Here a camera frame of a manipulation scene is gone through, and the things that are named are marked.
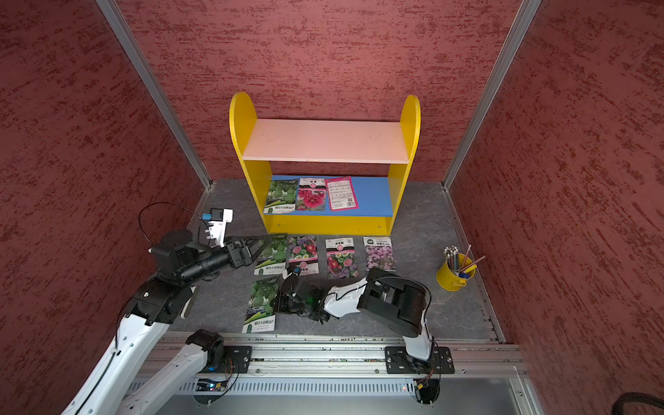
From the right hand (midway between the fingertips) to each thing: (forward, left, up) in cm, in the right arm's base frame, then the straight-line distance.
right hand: (271, 310), depth 82 cm
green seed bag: (+39, -1, +12) cm, 41 cm away
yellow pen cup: (+8, -61, +6) cm, 62 cm away
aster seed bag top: (+22, -9, -2) cm, 24 cm away
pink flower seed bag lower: (+39, -12, +12) cm, 43 cm away
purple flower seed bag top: (+21, -38, -3) cm, 44 cm away
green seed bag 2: (-2, +3, 0) cm, 4 cm away
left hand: (+8, -3, +28) cm, 29 cm away
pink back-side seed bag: (+39, -24, +12) cm, 48 cm away
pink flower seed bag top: (+19, -23, -3) cm, 30 cm away
